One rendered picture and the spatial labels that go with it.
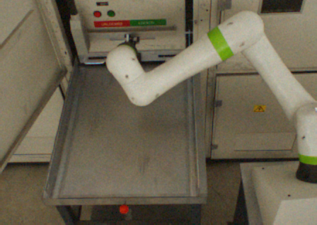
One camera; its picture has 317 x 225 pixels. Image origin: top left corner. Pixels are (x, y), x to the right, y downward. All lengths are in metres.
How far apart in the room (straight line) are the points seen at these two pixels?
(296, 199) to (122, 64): 0.71
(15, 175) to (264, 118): 1.59
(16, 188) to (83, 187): 1.18
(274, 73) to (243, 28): 0.27
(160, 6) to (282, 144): 1.17
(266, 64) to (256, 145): 0.96
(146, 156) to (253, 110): 0.77
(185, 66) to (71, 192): 0.64
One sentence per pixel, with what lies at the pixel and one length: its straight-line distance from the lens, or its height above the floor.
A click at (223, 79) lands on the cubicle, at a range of 1.94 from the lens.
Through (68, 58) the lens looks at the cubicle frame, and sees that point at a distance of 1.91.
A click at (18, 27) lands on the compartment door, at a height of 1.24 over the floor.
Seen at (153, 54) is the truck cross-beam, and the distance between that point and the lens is 1.88.
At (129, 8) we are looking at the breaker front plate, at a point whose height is 1.16.
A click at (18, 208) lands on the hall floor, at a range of 2.61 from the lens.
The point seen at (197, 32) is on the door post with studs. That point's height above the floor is 1.05.
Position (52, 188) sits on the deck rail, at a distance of 1.57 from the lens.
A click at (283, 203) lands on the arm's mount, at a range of 1.29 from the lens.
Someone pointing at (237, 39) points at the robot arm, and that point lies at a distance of 1.35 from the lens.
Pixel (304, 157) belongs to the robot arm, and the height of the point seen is 1.01.
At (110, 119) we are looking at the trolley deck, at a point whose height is 0.85.
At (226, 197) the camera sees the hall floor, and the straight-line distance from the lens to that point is 2.44.
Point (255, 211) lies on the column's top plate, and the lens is 1.58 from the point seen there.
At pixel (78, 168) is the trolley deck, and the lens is 1.60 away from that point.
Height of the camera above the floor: 2.16
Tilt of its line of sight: 50 degrees down
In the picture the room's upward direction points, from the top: 5 degrees counter-clockwise
